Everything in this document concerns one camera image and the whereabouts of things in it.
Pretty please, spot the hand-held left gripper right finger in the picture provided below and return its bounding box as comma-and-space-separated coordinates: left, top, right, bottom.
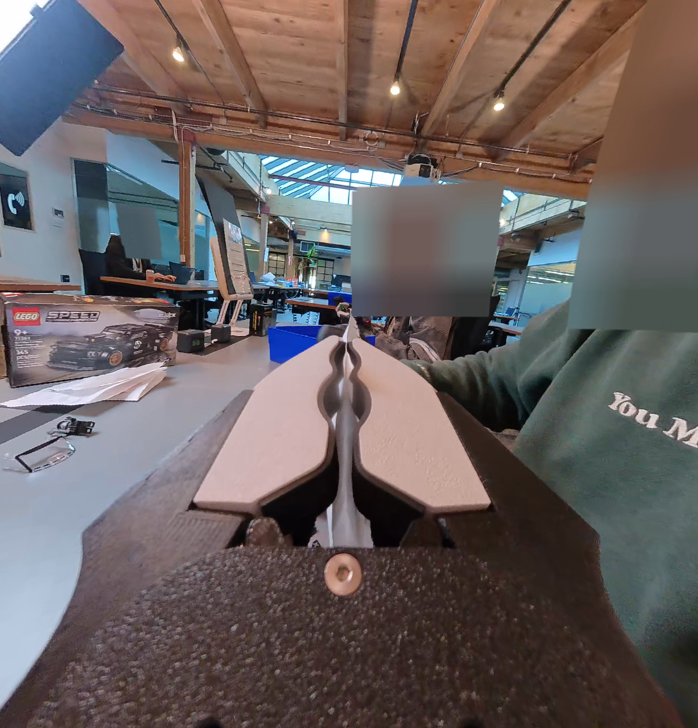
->
345, 336, 493, 535

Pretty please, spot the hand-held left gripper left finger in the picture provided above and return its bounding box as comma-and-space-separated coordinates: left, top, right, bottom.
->
193, 338, 350, 535

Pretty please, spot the printed white paper bag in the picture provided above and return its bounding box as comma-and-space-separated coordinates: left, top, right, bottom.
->
322, 302, 375, 549

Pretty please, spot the blue plastic bin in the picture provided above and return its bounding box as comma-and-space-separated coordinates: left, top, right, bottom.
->
266, 323, 379, 366

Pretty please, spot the small black lego assembly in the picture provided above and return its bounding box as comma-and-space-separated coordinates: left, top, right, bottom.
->
51, 416, 97, 440

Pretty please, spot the lego set box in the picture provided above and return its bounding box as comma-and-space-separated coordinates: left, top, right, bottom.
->
2, 294, 180, 390

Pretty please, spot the clear lego windshield piece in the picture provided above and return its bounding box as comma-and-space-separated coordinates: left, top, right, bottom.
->
3, 436, 78, 476

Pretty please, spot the black box-shaped device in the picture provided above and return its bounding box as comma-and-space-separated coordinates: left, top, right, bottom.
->
175, 328, 214, 355

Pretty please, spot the white booklet stand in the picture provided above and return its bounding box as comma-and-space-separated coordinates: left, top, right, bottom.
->
211, 217, 255, 337

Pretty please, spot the crumpled white paper bag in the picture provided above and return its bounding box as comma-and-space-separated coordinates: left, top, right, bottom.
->
0, 362, 171, 411

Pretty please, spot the black board panel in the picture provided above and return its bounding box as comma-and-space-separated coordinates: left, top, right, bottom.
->
0, 0, 126, 158

